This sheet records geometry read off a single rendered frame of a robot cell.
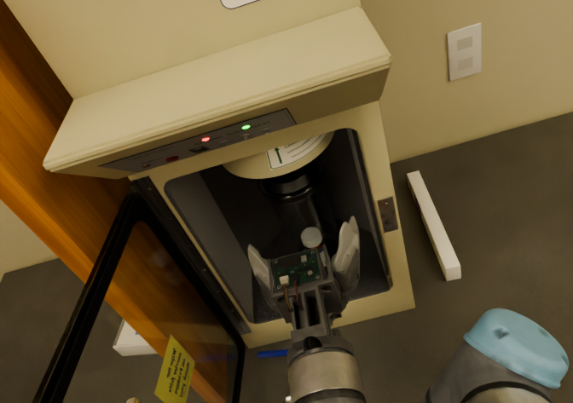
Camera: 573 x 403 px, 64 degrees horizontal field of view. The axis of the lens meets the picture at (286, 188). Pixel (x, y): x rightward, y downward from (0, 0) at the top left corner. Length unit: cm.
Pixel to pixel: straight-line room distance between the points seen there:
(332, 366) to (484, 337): 15
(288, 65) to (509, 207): 70
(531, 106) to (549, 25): 20
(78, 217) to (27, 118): 12
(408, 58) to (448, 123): 22
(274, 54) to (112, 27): 16
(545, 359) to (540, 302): 48
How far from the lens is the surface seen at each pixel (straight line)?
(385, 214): 67
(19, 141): 54
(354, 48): 42
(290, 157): 60
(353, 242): 61
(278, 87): 39
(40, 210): 54
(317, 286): 51
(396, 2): 99
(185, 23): 49
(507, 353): 42
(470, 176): 109
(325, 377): 48
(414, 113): 112
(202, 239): 68
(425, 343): 85
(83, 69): 53
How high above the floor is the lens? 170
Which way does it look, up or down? 41 degrees down
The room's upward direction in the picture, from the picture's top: 22 degrees counter-clockwise
